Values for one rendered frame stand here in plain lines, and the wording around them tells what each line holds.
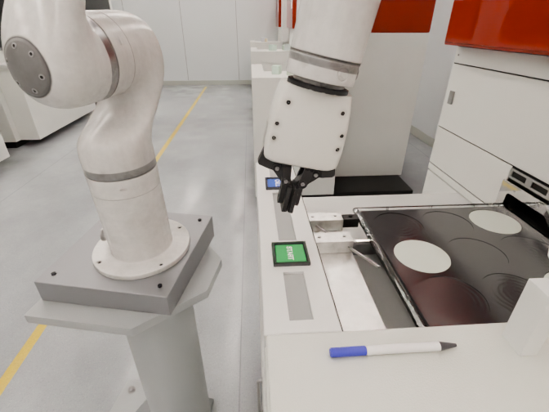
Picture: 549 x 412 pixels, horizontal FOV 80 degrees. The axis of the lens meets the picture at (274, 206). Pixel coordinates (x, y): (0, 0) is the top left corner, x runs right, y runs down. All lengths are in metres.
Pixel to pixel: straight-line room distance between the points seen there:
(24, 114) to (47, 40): 4.31
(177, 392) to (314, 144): 0.73
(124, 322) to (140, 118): 0.35
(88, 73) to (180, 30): 8.01
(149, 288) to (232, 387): 0.94
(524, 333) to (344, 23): 0.37
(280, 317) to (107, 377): 1.31
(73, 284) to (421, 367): 0.57
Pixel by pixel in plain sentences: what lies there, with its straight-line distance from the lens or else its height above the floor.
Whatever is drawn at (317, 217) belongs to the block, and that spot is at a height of 0.91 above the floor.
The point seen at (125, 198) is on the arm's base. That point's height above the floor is 1.02.
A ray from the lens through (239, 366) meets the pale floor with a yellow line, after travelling 1.57.
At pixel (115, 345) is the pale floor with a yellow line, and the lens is 1.78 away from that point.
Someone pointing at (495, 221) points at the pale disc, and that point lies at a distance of 0.87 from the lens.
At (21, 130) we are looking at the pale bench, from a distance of 4.90.
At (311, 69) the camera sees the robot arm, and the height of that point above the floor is 1.24.
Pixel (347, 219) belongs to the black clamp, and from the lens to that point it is 0.74.
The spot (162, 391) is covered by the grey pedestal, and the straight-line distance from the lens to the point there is 0.95.
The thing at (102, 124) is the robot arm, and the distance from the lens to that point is 0.61.
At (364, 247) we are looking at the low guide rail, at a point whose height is 0.84.
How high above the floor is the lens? 1.28
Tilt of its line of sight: 29 degrees down
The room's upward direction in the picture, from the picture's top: straight up
